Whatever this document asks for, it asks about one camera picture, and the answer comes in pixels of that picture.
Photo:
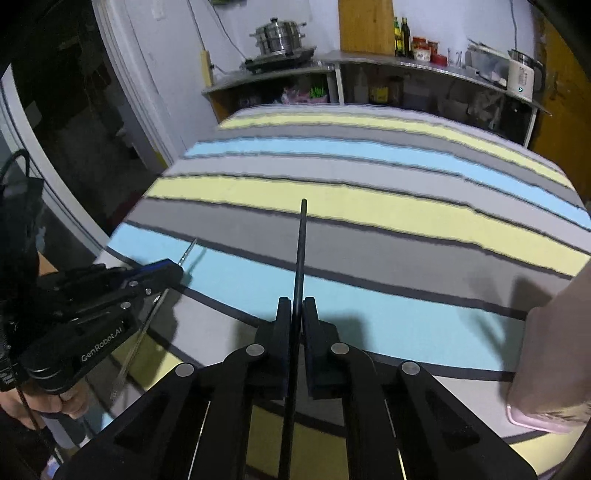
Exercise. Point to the red lidded jar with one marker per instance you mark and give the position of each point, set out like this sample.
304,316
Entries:
432,47
419,44

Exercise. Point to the person's left hand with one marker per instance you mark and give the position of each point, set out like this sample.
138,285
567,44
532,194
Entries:
69,406

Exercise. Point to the wooden cutting board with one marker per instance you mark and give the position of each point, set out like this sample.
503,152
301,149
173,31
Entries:
364,25

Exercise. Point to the metal kitchen shelf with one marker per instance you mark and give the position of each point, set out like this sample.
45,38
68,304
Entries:
415,64

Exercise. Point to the clear glass cup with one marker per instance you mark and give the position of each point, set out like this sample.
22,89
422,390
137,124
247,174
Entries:
454,57

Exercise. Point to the striped bed sheet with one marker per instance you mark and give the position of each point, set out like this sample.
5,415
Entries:
369,207

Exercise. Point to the yellow door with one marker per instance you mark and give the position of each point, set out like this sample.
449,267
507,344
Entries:
563,115

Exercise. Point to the black chopstick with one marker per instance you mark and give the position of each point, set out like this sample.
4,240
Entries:
300,254

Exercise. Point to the yellow packet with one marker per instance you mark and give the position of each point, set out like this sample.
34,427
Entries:
378,94

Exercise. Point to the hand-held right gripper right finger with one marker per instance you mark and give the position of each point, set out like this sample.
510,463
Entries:
311,332

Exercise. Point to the white electric kettle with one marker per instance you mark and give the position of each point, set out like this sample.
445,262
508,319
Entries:
521,78

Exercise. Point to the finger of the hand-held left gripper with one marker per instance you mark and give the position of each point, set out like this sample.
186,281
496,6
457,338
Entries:
154,270
138,295

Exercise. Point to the pink phone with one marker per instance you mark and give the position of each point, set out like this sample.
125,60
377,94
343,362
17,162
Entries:
535,421

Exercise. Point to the black cooktop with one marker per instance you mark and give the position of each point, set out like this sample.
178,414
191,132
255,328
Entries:
281,61

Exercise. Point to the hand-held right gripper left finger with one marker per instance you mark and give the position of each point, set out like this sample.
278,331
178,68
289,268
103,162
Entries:
282,332

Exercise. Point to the black bag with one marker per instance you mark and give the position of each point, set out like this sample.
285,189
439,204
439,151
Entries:
18,207

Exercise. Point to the thin metal chopstick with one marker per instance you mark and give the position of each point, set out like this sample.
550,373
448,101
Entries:
134,346

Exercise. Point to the green utensil bundle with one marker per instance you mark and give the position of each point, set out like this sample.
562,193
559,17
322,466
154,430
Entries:
318,91

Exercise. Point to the stainless steel steamer pot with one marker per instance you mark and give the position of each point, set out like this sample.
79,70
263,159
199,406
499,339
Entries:
279,37

